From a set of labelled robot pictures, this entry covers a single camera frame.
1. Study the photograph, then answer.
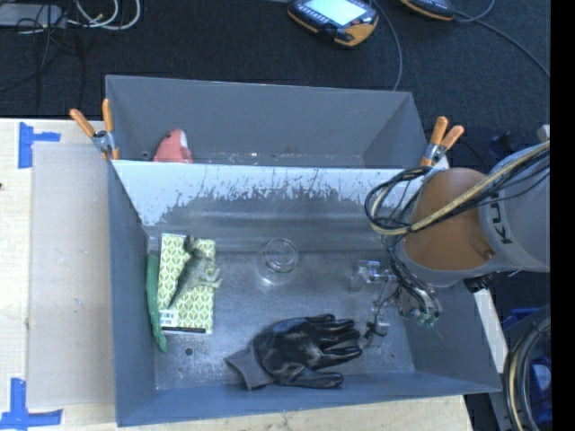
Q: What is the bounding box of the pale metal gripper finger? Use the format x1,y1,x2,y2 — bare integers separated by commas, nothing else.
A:
348,260,399,294
363,303,393,346

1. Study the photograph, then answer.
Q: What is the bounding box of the black rubber glove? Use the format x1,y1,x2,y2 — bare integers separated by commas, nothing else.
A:
224,312,365,391

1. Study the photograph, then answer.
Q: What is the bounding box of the clear glass jar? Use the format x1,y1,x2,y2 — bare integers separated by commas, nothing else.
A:
257,236,301,287

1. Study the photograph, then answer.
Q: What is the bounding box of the grey metal bin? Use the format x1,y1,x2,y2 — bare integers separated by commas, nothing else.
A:
104,75,504,427

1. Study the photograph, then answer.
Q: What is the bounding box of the green patterned box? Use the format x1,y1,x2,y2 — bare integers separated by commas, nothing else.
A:
157,233,217,336

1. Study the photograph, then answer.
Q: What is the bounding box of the grey-green toy dinosaur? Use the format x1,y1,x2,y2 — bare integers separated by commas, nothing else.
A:
167,234,224,310

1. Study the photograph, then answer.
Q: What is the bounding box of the green long flat piece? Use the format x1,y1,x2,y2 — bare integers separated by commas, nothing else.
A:
144,253,170,355

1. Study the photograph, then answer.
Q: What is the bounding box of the pink toy fish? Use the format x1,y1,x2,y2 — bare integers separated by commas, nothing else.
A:
152,128,195,164

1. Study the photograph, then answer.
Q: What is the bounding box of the pale flat board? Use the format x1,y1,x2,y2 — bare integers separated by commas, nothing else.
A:
25,141,117,410

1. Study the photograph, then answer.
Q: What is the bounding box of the black cylinder on white bracket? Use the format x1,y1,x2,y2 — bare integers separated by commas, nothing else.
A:
464,273,497,294

